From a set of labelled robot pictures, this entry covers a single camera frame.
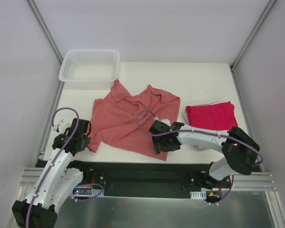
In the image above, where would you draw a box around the salmon pink polo shirt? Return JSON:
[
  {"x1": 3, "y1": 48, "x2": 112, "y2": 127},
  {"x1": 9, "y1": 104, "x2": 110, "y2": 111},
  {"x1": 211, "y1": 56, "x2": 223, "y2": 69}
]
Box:
[{"x1": 88, "y1": 80, "x2": 181, "y2": 161}]

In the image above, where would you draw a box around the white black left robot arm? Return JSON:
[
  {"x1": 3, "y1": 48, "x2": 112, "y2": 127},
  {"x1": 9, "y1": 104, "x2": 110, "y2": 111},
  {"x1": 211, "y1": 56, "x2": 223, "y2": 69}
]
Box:
[{"x1": 12, "y1": 133, "x2": 91, "y2": 228}]

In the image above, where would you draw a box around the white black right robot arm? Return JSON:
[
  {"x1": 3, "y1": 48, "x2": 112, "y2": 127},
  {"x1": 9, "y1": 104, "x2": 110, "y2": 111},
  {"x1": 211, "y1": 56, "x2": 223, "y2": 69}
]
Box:
[{"x1": 149, "y1": 121, "x2": 260, "y2": 188}]

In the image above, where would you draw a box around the folded magenta t shirt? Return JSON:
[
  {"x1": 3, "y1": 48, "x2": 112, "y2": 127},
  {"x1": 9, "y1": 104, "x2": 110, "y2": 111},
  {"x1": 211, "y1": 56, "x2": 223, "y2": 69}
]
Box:
[{"x1": 185, "y1": 101, "x2": 238, "y2": 131}]

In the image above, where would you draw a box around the white perforated plastic basket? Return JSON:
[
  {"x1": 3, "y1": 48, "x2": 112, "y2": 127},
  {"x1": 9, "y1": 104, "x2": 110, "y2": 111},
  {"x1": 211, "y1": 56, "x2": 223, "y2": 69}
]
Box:
[{"x1": 58, "y1": 49, "x2": 120, "y2": 83}]

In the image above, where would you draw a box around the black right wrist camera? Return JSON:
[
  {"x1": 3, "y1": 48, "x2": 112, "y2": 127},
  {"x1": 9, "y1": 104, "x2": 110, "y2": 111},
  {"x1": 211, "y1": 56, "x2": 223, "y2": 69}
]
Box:
[{"x1": 149, "y1": 119, "x2": 171, "y2": 136}]

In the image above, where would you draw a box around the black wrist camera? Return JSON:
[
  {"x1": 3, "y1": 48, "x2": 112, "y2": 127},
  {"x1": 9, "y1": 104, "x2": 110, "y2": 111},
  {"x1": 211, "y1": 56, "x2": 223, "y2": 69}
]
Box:
[
  {"x1": 69, "y1": 118, "x2": 92, "y2": 136},
  {"x1": 149, "y1": 119, "x2": 171, "y2": 136}
]

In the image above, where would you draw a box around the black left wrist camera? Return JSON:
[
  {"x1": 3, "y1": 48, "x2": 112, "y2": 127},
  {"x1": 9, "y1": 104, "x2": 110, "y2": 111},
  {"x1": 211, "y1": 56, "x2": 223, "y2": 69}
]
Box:
[{"x1": 69, "y1": 118, "x2": 92, "y2": 136}]

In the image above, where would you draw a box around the left white slotted cable duct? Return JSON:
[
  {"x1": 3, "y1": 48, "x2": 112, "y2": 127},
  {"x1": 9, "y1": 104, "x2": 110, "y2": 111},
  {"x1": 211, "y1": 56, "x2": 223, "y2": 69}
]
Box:
[{"x1": 72, "y1": 188, "x2": 105, "y2": 197}]

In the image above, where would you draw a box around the white slotted cable duct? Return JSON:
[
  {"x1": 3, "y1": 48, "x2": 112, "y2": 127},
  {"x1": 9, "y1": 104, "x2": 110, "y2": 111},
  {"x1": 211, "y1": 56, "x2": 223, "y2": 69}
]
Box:
[
  {"x1": 190, "y1": 190, "x2": 207, "y2": 200},
  {"x1": 72, "y1": 188, "x2": 105, "y2": 197}
]

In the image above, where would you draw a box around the aluminium front frame rail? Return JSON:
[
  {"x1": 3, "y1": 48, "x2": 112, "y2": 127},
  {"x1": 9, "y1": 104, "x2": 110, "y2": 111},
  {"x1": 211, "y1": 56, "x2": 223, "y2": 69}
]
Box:
[{"x1": 19, "y1": 167, "x2": 278, "y2": 191}]

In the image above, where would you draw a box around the right white slotted cable duct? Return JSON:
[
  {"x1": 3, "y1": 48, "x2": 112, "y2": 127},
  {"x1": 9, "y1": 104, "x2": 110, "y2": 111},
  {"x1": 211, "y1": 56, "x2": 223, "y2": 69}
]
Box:
[{"x1": 190, "y1": 190, "x2": 207, "y2": 200}]

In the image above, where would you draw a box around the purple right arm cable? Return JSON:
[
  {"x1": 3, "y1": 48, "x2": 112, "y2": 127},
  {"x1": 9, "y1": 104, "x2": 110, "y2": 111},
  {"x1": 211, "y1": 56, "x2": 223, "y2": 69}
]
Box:
[{"x1": 136, "y1": 109, "x2": 264, "y2": 206}]

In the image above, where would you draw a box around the left aluminium corner post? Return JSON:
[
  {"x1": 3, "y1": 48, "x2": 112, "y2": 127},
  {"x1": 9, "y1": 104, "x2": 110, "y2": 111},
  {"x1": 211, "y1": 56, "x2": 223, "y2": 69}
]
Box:
[{"x1": 26, "y1": 0, "x2": 63, "y2": 64}]

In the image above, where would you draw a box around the aluminium corner post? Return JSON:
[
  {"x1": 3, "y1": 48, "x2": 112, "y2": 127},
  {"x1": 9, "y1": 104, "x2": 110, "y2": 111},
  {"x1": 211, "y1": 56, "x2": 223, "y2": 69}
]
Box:
[
  {"x1": 26, "y1": 0, "x2": 63, "y2": 64},
  {"x1": 230, "y1": 0, "x2": 278, "y2": 72}
]

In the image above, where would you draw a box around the right aluminium corner post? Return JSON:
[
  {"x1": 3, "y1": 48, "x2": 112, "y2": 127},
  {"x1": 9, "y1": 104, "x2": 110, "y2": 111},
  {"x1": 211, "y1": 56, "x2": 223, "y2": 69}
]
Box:
[{"x1": 230, "y1": 0, "x2": 278, "y2": 72}]

